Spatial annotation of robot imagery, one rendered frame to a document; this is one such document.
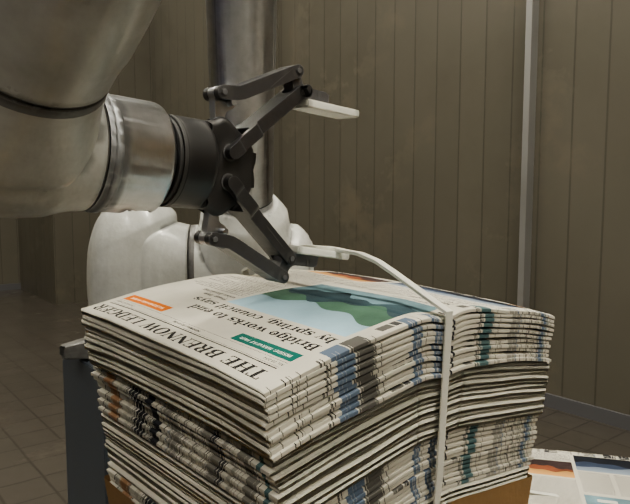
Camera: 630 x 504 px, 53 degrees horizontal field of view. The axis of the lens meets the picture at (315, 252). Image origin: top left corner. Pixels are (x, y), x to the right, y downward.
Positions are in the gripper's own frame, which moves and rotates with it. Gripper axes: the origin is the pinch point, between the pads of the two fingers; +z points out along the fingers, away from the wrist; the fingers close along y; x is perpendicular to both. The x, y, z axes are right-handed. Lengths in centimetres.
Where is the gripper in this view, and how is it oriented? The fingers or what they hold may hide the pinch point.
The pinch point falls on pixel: (336, 181)
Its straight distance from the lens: 65.3
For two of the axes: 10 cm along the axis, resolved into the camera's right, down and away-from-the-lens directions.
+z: 7.4, 0.1, 6.7
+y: -0.7, 10.0, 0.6
